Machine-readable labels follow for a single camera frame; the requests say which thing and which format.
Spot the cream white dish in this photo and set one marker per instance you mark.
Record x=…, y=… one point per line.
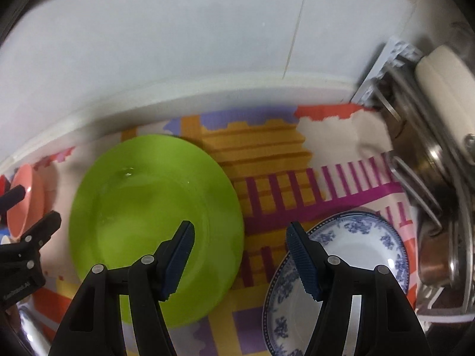
x=445, y=81

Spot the pink bowl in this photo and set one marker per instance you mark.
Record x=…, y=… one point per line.
x=26, y=200

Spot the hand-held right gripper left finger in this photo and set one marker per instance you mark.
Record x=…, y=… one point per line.
x=180, y=259

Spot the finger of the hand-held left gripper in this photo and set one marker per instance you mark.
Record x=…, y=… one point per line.
x=46, y=226
x=13, y=197

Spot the steel pot lid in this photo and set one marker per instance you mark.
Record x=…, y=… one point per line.
x=438, y=163

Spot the colourful printed tablecloth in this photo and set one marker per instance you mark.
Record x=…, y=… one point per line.
x=282, y=193

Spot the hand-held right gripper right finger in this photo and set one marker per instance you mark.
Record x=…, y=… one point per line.
x=304, y=263

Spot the copper-coloured pot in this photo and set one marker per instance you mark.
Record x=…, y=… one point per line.
x=436, y=257

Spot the blue and white porcelain plate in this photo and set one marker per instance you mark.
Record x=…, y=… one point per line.
x=356, y=244

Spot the red and black bowl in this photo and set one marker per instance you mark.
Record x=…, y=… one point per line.
x=3, y=182

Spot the shiny metal bowl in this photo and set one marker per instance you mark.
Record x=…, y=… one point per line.
x=29, y=330

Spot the green plate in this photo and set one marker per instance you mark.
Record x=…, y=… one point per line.
x=148, y=200

